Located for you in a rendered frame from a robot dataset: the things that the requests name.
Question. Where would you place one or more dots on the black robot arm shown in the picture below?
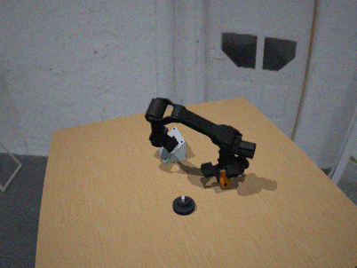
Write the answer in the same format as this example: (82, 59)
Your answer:
(226, 137)

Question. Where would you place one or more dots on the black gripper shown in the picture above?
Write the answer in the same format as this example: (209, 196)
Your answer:
(210, 170)

